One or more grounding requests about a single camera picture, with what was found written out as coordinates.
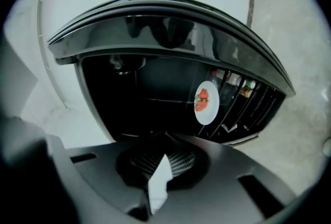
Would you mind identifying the small white drink bottle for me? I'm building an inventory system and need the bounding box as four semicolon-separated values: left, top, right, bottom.
227;72;243;86

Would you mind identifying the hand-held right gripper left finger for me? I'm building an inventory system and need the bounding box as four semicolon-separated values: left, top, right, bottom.
46;132;166;224

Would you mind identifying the orange label bottle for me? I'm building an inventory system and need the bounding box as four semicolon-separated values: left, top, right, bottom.
240;79;257;98

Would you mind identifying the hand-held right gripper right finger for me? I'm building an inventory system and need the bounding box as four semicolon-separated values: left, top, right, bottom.
152;132;298;224

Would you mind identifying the black mini fridge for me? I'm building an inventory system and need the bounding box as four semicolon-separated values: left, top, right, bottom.
48;0;295;146

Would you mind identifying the white round plate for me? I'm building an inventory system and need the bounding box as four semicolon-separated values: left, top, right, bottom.
194;81;220;126

